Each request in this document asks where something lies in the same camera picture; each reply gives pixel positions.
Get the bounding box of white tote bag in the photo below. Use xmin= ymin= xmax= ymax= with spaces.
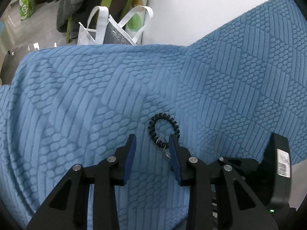
xmin=77 ymin=6 xmax=154 ymax=46

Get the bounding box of dotted rolled mat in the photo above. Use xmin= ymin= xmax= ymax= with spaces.
xmin=125 ymin=0 xmax=148 ymax=39

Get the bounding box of blue textured blanket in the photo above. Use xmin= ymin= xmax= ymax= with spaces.
xmin=1 ymin=0 xmax=306 ymax=229

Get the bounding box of black coil hair tie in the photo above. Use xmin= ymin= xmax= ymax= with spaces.
xmin=148 ymin=113 xmax=181 ymax=149

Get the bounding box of grey towel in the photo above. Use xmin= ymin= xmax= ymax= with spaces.
xmin=56 ymin=0 xmax=140 ymax=33

